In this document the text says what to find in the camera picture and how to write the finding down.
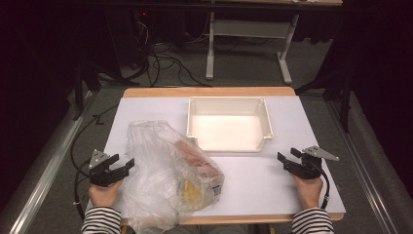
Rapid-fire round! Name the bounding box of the long black floor cable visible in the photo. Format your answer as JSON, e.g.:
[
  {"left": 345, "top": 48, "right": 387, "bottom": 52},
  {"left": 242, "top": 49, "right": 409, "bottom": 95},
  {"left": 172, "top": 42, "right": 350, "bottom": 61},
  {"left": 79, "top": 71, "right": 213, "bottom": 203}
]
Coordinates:
[{"left": 69, "top": 102, "right": 121, "bottom": 179}]

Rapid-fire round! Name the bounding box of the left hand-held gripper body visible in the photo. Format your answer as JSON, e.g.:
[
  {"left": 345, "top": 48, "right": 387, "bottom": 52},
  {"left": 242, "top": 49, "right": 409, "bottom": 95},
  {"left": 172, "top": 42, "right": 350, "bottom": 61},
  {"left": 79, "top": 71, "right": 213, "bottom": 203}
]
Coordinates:
[{"left": 88, "top": 149, "right": 130, "bottom": 188}]

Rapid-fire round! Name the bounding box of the person's right hand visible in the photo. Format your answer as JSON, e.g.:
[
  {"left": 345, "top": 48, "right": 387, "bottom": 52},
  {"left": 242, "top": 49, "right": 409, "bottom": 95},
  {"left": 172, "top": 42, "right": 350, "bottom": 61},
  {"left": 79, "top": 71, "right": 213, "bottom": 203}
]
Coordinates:
[{"left": 290, "top": 174, "right": 325, "bottom": 210}]

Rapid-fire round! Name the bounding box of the person's left hand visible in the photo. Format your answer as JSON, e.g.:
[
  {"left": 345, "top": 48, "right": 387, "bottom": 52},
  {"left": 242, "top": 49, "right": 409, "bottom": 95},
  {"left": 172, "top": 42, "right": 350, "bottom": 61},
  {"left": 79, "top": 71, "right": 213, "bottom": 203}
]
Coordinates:
[{"left": 88, "top": 179, "right": 125, "bottom": 209}]

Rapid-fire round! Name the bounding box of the left hand-held gripper cable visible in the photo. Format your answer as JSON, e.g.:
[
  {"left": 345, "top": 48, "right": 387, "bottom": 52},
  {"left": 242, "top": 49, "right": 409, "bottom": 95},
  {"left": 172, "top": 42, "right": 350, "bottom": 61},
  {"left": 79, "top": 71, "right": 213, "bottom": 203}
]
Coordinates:
[{"left": 72, "top": 157, "right": 94, "bottom": 222}]

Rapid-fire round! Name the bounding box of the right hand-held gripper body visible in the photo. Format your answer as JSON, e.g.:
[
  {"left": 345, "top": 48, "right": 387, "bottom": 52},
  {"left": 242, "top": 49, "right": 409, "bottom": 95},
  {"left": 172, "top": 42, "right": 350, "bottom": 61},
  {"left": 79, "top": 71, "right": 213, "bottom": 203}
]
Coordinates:
[{"left": 283, "top": 145, "right": 340, "bottom": 180}]

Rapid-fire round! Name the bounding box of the white table mat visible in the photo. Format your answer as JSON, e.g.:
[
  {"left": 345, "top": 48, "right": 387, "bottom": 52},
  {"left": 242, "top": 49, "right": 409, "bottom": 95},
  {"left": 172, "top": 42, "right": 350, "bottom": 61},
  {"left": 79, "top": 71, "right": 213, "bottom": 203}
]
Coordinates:
[{"left": 85, "top": 95, "right": 347, "bottom": 219}]

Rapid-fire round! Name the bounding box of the hand-held gripper cable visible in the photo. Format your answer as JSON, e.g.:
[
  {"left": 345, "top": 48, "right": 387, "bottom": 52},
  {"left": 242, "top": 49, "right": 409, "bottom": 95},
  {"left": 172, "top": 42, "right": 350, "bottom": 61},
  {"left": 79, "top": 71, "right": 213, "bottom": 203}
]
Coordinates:
[
  {"left": 316, "top": 162, "right": 331, "bottom": 211},
  {"left": 72, "top": 157, "right": 94, "bottom": 222}
]

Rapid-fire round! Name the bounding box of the white metal desk frame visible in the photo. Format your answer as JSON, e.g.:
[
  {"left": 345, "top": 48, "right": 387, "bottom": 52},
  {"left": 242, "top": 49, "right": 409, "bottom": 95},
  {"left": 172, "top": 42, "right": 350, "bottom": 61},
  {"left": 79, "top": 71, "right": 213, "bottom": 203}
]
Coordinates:
[{"left": 205, "top": 0, "right": 344, "bottom": 86}]

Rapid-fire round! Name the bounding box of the red-brown long box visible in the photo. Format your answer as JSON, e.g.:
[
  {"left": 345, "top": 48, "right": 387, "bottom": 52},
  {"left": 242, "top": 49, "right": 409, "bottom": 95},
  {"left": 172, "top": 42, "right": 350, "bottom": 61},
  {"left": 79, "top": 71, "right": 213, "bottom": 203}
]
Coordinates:
[{"left": 173, "top": 139, "right": 226, "bottom": 204}]

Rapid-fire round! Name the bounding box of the white plastic bin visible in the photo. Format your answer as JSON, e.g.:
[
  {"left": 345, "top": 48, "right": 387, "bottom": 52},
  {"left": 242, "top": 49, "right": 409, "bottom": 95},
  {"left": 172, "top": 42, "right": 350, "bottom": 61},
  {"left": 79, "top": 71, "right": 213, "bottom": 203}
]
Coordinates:
[{"left": 185, "top": 96, "right": 275, "bottom": 154}]

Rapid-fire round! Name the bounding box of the black metal stand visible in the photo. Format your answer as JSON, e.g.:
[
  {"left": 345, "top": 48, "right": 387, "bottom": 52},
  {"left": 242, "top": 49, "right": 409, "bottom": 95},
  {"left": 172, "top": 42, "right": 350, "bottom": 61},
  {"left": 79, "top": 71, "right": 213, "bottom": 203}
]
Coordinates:
[
  {"left": 71, "top": 59, "right": 102, "bottom": 122},
  {"left": 294, "top": 62, "right": 355, "bottom": 135}
]

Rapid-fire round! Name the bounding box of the silver floor rail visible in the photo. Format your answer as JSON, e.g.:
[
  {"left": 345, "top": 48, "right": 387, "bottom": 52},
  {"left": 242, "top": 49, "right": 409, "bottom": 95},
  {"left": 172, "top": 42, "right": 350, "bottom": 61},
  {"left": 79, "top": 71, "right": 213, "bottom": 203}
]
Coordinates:
[
  {"left": 325, "top": 99, "right": 397, "bottom": 234},
  {"left": 0, "top": 90, "right": 95, "bottom": 234}
]

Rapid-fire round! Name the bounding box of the tangle of black floor cables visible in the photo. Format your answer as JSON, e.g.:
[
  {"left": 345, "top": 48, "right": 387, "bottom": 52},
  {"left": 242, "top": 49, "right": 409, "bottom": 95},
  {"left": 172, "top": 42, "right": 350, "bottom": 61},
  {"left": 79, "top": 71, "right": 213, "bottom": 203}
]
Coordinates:
[{"left": 128, "top": 18, "right": 213, "bottom": 88}]

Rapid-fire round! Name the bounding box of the clear plastic bag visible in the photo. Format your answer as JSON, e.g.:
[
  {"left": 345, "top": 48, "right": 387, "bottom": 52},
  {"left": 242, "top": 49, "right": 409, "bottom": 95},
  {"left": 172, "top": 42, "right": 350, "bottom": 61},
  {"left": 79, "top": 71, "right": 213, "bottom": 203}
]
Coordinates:
[{"left": 121, "top": 119, "right": 226, "bottom": 234}]

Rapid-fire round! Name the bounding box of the right hand-held gripper cable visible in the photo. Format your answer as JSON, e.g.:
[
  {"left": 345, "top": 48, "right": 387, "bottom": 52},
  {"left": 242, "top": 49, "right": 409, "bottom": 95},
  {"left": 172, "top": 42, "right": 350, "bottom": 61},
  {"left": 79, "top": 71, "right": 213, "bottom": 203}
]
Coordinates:
[{"left": 316, "top": 162, "right": 331, "bottom": 211}]

